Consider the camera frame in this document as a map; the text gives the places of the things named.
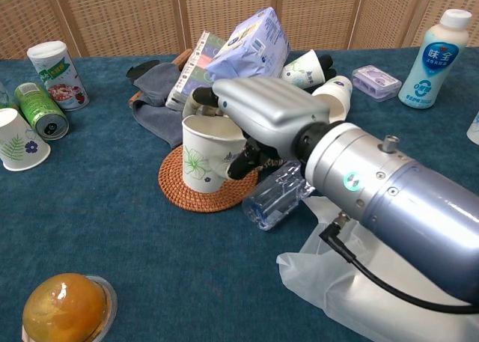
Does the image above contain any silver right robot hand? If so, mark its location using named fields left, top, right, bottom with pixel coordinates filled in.
left=183, top=76, right=332, bottom=180

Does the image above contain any flower print paper cup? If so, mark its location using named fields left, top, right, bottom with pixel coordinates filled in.
left=181, top=115, right=250, bottom=192

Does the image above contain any green print paper cup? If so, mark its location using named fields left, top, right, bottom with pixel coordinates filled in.
left=280, top=49, right=326, bottom=91

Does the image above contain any lying white paper cup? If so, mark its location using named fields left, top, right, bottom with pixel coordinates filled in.
left=311, top=75, right=353, bottom=126

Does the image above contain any round woven rattan coaster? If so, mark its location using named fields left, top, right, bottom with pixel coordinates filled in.
left=158, top=145, right=260, bottom=213

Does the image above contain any blue print paper cup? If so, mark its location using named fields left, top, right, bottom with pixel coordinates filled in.
left=466, top=109, right=479, bottom=145

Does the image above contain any upside-down leaf print cup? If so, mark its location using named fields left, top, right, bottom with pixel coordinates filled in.
left=0, top=108, right=52, bottom=172

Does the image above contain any orange jelly cup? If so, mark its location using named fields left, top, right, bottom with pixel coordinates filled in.
left=21, top=272, right=118, bottom=342

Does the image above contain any lavender tissue pack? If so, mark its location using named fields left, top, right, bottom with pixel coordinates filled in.
left=204, top=7, right=292, bottom=84

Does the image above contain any colourful pocket tissue multipack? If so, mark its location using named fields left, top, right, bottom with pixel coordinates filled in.
left=165, top=30, right=228, bottom=113

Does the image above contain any clear plastic water bottle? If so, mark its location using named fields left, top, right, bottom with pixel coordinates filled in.
left=242, top=160, right=314, bottom=231

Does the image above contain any brown wooden stick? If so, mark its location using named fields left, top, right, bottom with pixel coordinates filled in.
left=128, top=48, right=194, bottom=109

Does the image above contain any small purple clear case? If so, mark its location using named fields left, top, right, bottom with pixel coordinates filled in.
left=351, top=64, right=403, bottom=103

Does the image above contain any grey cloth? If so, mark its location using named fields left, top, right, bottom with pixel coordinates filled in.
left=132, top=63, right=189, bottom=150

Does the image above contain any woven folding screen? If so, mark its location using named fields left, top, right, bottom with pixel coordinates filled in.
left=0, top=0, right=479, bottom=61

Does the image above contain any white blue-label drink bottle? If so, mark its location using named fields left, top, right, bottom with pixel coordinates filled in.
left=398, top=8, right=473, bottom=110

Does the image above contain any blue table cloth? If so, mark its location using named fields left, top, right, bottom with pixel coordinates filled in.
left=0, top=46, right=479, bottom=342

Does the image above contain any white food-print canister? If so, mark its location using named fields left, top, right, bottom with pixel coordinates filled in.
left=26, top=40, right=91, bottom=112

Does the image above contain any translucent bag with tissue rolls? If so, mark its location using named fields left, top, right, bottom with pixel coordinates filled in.
left=275, top=195, right=479, bottom=342

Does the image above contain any green drink can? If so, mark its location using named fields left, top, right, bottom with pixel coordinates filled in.
left=13, top=82, right=70, bottom=141

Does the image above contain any beige braided rope bundle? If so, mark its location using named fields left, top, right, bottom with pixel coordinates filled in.
left=260, top=157, right=287, bottom=171

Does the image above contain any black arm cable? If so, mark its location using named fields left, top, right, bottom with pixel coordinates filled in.
left=318, top=211, right=479, bottom=315

